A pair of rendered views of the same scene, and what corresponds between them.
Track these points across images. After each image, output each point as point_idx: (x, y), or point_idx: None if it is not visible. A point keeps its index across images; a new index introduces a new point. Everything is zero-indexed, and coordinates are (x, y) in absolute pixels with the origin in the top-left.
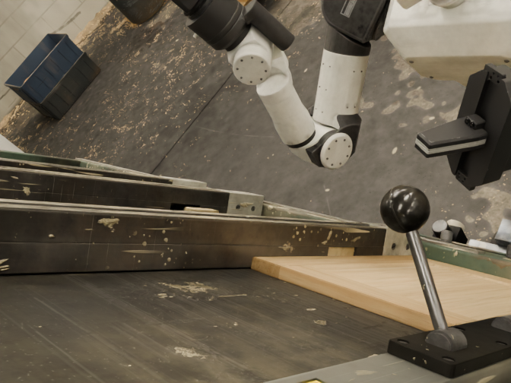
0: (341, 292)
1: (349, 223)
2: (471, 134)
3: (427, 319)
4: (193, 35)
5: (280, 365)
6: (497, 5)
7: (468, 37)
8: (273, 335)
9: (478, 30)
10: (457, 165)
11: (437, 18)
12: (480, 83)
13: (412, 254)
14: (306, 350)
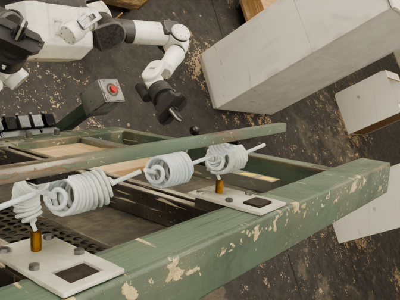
0: (118, 173)
1: (12, 149)
2: (178, 112)
3: (144, 167)
4: (3, 67)
5: (200, 185)
6: (84, 40)
7: (72, 52)
8: (176, 185)
9: (77, 49)
10: (162, 119)
11: (62, 43)
12: (178, 99)
13: (205, 147)
14: (184, 183)
